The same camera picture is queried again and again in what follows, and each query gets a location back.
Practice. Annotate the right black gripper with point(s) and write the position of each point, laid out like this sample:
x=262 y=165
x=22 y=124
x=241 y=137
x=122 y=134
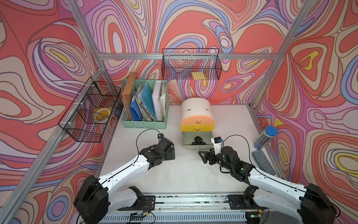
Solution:
x=211 y=154

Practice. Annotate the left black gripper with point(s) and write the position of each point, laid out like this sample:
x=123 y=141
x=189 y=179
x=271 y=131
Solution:
x=169 y=156

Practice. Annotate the green bottom drawer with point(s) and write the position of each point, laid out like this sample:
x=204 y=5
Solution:
x=189 y=137

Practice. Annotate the black oblong earphone case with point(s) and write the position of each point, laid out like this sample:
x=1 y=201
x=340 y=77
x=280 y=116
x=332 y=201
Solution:
x=198 y=139

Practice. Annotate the yellow drawer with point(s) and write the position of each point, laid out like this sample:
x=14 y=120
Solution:
x=197 y=128

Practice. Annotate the white three-drawer cabinet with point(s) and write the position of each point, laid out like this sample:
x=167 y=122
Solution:
x=196 y=106

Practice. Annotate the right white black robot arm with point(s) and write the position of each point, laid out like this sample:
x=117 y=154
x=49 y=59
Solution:
x=307 y=204

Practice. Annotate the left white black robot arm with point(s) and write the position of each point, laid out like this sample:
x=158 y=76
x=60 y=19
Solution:
x=101 y=195

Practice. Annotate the white binder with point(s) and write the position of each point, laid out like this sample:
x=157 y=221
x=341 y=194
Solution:
x=156 y=100

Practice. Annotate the blue folder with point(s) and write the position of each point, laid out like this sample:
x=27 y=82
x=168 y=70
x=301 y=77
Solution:
x=135 y=110

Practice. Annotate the green file organizer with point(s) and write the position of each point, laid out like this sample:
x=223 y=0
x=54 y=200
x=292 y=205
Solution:
x=164 y=102

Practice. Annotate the blue-capped clear tube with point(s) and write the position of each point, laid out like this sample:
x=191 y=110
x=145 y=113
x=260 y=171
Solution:
x=266 y=136

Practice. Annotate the teal folder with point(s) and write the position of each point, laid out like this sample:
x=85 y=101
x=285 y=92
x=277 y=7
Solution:
x=146 y=101

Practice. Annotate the brown folder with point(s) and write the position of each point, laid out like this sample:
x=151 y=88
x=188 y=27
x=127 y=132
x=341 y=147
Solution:
x=128 y=93

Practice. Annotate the yellow tape roll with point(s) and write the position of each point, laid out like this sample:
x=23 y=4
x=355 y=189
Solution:
x=101 y=115

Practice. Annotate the yellow sticky note pad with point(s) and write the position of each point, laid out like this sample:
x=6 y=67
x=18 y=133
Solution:
x=198 y=75

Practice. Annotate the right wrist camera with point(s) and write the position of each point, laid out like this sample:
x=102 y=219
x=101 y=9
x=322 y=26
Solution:
x=217 y=144

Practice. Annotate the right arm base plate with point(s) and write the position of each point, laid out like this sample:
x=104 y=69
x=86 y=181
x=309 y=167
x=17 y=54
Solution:
x=239 y=202

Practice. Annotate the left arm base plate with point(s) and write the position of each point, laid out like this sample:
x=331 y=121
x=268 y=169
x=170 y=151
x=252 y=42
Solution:
x=144 y=203

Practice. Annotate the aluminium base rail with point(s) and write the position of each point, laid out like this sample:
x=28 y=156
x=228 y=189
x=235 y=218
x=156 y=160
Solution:
x=188 y=208

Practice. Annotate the rear black wire basket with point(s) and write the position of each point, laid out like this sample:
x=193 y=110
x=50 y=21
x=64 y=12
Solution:
x=178 y=63

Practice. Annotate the black wire basket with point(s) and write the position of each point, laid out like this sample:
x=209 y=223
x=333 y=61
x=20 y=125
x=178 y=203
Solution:
x=78 y=120
x=178 y=63

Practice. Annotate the left black wire basket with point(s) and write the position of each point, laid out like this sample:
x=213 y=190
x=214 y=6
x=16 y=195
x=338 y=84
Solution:
x=78 y=120

